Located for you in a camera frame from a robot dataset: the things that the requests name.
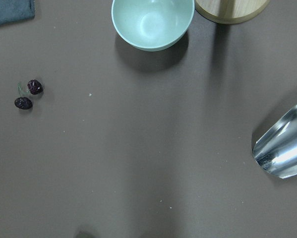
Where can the steel ice scoop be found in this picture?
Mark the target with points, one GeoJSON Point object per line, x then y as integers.
{"type": "Point", "coordinates": [276, 150]}

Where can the grey folded cloth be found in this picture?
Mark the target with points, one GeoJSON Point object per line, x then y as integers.
{"type": "Point", "coordinates": [12, 11]}

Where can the dark cherries pair green stem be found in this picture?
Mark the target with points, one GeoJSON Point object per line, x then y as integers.
{"type": "Point", "coordinates": [33, 90]}

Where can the mint green bowl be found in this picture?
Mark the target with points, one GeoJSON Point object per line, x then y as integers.
{"type": "Point", "coordinates": [152, 25]}

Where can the wooden cup stand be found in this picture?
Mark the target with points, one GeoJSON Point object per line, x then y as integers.
{"type": "Point", "coordinates": [230, 11]}

